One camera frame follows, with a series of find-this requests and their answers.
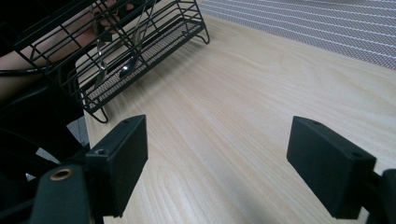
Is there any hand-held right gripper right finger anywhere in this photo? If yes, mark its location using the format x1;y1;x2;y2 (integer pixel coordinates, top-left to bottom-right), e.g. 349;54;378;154
286;115;377;219

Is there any grey striped placemat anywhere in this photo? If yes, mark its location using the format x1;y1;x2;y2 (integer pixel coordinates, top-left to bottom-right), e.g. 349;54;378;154
197;0;396;70

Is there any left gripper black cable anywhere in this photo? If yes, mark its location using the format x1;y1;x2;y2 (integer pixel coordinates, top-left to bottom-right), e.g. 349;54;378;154
0;68;50;77

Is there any black wire cutlery basket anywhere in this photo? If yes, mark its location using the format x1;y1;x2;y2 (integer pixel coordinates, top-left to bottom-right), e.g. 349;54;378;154
13;0;210;124

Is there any black-handled metal spoon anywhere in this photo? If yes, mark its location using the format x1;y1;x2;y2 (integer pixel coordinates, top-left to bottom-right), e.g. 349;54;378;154
119;0;153;78
89;3;109;88

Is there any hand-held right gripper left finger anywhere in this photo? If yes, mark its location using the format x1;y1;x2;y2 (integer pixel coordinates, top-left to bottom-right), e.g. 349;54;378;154
84;114;149;218

